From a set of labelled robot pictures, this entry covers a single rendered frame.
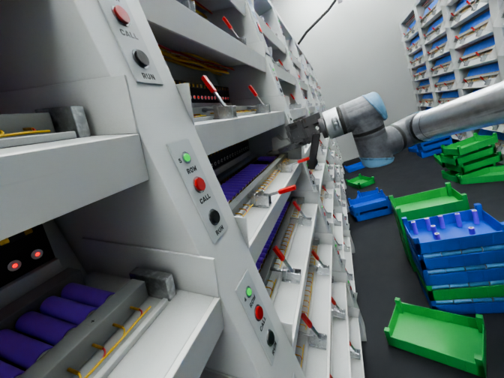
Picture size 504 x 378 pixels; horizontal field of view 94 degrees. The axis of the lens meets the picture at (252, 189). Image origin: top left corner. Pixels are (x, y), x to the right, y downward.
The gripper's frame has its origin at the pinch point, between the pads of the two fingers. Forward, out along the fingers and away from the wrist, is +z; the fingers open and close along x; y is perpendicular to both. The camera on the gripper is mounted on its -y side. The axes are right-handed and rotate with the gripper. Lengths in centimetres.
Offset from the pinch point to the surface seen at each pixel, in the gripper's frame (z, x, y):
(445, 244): -47, -19, -60
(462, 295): -48, -19, -86
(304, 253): -6.7, 27.8, -24.8
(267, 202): -7.4, 38.9, -5.0
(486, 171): -120, -162, -94
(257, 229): -7.6, 48.0, -6.3
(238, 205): -3.4, 43.5, -2.7
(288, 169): -6.9, 12.3, -4.9
